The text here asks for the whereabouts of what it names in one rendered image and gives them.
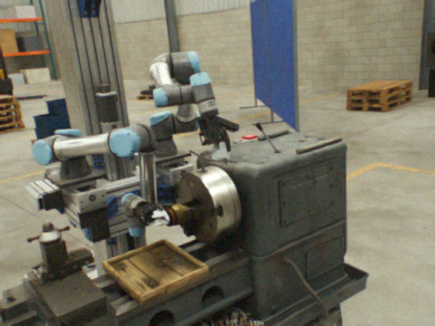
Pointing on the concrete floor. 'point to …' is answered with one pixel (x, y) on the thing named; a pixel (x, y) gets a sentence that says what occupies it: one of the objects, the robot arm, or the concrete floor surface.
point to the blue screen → (276, 58)
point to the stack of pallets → (10, 113)
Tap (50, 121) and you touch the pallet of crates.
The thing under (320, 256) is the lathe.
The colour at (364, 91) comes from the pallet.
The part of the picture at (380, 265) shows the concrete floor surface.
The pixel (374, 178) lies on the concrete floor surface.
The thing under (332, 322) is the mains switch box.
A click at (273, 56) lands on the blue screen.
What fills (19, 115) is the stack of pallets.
